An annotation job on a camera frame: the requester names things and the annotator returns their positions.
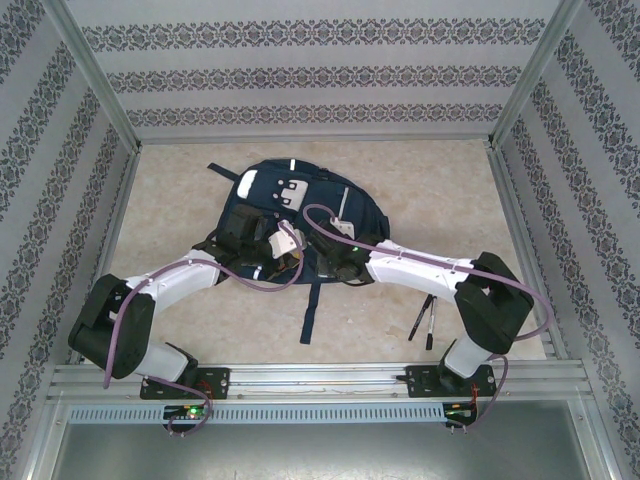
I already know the navy blue backpack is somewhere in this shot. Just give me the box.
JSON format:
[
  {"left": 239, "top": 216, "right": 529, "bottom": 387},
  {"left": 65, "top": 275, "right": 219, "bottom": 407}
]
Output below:
[{"left": 207, "top": 157, "right": 392, "bottom": 346}]

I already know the thin black pen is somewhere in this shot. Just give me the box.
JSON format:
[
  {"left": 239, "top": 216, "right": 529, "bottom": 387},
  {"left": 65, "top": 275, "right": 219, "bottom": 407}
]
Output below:
[{"left": 407, "top": 294, "right": 434, "bottom": 342}]

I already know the black marker with white band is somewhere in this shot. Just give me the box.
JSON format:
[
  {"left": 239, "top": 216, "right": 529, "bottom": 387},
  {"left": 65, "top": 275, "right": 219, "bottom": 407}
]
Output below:
[{"left": 425, "top": 295, "right": 439, "bottom": 352}]

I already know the small lit circuit board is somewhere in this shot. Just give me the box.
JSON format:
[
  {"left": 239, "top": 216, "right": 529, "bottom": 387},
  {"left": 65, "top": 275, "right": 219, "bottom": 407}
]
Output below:
[
  {"left": 443, "top": 401, "right": 480, "bottom": 420},
  {"left": 163, "top": 403, "right": 207, "bottom": 420}
]

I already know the grey metal sheet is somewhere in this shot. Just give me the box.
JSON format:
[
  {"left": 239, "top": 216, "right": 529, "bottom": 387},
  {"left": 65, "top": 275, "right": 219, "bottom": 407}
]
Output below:
[{"left": 49, "top": 422, "right": 609, "bottom": 480}]

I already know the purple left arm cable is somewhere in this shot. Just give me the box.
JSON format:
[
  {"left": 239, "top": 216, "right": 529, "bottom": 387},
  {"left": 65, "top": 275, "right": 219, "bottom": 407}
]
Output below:
[{"left": 102, "top": 222, "right": 307, "bottom": 437}]

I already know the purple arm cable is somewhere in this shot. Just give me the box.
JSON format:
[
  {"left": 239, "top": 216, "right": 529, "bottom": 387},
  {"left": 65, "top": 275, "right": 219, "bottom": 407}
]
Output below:
[
  {"left": 302, "top": 203, "right": 555, "bottom": 436},
  {"left": 102, "top": 222, "right": 307, "bottom": 437}
]

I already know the aluminium rear frame rail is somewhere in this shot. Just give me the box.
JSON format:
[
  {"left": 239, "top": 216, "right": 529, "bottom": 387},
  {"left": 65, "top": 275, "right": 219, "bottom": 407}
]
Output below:
[{"left": 137, "top": 133, "right": 496, "bottom": 146}]

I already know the aluminium mounting rail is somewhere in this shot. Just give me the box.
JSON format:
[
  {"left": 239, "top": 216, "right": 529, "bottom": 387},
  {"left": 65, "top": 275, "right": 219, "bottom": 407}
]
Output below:
[{"left": 49, "top": 363, "right": 587, "bottom": 404}]

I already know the aluminium side frame rail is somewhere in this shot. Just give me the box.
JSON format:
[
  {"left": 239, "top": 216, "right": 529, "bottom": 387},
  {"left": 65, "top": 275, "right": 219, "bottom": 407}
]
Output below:
[
  {"left": 487, "top": 142, "right": 570, "bottom": 361},
  {"left": 67, "top": 144, "right": 144, "bottom": 365}
]

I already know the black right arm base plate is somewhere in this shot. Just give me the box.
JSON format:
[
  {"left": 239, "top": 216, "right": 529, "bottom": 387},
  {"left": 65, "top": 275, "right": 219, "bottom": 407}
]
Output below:
[{"left": 394, "top": 364, "right": 501, "bottom": 400}]

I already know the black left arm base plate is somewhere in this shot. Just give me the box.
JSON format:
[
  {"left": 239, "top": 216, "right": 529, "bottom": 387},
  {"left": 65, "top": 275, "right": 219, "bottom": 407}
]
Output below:
[{"left": 141, "top": 367, "right": 231, "bottom": 401}]

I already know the slotted grey cable duct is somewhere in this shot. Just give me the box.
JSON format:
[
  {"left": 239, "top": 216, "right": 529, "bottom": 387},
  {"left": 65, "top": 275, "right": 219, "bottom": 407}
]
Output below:
[{"left": 67, "top": 403, "right": 446, "bottom": 425}]

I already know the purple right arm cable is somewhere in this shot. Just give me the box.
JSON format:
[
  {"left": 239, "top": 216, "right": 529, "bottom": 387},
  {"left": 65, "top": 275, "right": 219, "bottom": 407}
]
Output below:
[{"left": 302, "top": 203, "right": 555, "bottom": 436}]

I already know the aluminium frame post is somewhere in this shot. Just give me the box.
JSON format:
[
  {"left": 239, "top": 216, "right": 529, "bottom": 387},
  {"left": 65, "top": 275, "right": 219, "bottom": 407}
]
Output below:
[
  {"left": 488, "top": 0, "right": 585, "bottom": 149},
  {"left": 42, "top": 0, "right": 144, "bottom": 151}
]

